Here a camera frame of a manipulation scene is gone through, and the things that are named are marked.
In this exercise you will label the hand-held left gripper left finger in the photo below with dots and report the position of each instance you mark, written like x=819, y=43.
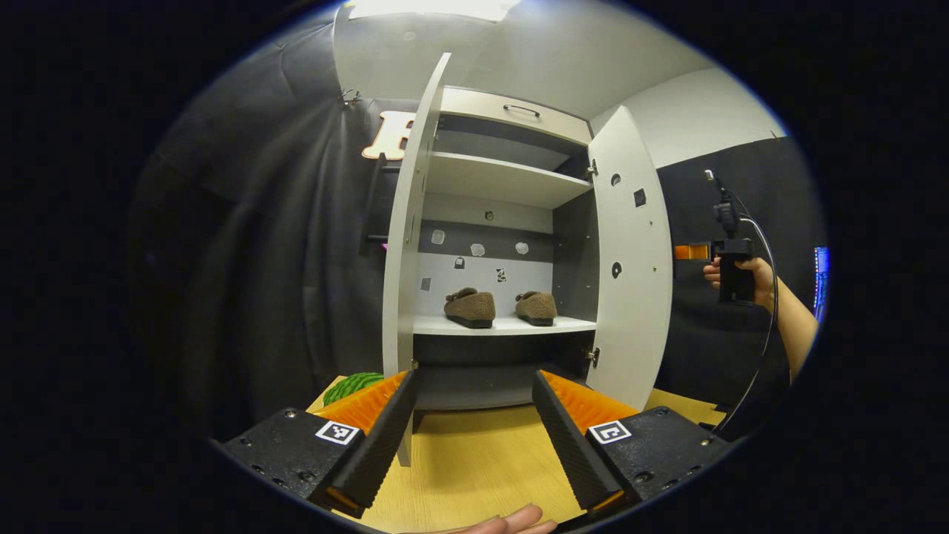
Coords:
x=378, y=452

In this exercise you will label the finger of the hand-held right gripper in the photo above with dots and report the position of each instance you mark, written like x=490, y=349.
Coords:
x=689, y=252

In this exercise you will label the blue lit screen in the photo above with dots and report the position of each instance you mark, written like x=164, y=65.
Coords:
x=821, y=282

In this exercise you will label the white shoe cabinet door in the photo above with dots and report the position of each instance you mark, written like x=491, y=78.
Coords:
x=630, y=311
x=404, y=259

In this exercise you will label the white shoe cabinet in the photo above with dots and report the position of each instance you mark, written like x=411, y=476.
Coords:
x=504, y=178

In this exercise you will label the green striped watermelon toy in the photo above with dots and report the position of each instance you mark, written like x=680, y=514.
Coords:
x=352, y=387

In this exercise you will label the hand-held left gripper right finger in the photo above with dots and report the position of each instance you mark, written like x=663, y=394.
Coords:
x=571, y=445

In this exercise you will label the brown fuzzy shoe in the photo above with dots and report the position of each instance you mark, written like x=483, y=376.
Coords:
x=471, y=306
x=537, y=306

